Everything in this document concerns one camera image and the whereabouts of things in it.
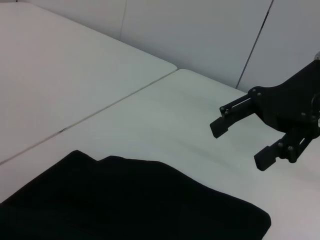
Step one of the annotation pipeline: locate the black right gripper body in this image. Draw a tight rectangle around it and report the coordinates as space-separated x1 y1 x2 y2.
248 59 320 140

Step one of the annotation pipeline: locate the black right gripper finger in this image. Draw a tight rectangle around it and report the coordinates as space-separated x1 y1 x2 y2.
209 93 258 139
253 126 314 172

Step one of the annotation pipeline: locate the black t-shirt with white print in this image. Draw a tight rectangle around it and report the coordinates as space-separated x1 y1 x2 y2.
0 149 272 240

